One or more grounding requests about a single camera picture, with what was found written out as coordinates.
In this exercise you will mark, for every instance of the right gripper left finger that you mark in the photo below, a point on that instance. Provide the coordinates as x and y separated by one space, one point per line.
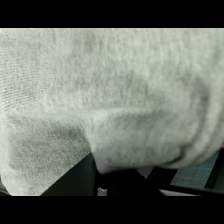
77 180

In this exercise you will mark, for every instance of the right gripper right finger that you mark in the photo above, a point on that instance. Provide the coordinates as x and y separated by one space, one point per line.
125 184

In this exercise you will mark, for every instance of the light grey sweatshirt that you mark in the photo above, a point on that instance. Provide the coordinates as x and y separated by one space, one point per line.
110 93

